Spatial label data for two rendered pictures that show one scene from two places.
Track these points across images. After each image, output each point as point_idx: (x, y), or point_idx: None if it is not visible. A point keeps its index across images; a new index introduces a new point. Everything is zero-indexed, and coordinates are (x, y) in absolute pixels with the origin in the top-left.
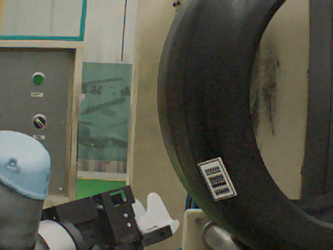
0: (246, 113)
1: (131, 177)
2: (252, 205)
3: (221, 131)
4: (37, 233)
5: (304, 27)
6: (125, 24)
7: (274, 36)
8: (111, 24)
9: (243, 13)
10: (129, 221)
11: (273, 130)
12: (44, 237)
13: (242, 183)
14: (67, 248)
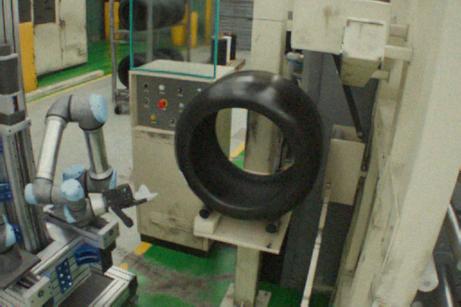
0: (187, 159)
1: None
2: (193, 189)
3: (180, 163)
4: (82, 206)
5: None
6: None
7: None
8: None
9: (186, 123)
10: (130, 196)
11: (255, 140)
12: (92, 203)
13: (188, 181)
14: (99, 207)
